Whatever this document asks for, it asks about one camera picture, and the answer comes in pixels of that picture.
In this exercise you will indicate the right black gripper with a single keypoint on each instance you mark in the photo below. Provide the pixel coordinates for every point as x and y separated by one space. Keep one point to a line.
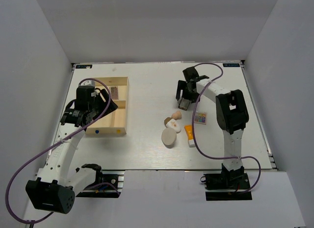
194 98

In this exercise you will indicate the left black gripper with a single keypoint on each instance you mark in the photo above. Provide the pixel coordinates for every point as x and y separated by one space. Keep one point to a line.
112 107

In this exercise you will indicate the gold eyeshadow palette white label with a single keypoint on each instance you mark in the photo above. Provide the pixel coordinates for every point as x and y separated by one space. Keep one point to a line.
184 104

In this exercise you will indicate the small colourful eyeshadow palette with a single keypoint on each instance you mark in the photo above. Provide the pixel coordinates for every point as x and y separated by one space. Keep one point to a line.
200 118

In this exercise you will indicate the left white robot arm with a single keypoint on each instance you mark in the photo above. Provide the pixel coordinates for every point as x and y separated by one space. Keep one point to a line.
53 190

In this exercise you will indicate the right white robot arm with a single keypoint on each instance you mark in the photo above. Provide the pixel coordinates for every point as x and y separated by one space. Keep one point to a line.
231 114

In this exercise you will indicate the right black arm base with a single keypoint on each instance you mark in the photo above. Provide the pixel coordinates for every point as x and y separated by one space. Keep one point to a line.
217 190

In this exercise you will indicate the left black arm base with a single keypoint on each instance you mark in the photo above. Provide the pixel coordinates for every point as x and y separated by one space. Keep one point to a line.
110 186

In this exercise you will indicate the beige makeup sponge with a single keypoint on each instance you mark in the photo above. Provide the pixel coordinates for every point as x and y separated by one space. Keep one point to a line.
177 115

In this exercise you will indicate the white bottle gold cap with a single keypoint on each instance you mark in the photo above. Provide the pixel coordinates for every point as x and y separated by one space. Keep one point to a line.
172 123

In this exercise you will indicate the orange tube white cap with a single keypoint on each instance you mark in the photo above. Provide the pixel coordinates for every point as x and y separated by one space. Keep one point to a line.
190 138

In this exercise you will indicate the left blue table sticker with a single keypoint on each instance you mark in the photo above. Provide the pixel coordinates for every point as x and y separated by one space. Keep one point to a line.
88 66

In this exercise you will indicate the blue table sticker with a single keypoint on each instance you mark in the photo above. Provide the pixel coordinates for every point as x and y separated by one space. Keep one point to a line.
234 65
88 66

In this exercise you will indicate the right blue table sticker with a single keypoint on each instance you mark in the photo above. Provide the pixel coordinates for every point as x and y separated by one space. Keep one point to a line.
234 65

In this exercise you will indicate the round beige powder puff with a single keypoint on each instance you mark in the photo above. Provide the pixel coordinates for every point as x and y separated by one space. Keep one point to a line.
169 137

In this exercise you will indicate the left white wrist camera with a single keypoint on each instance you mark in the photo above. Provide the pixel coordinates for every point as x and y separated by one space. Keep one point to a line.
87 83

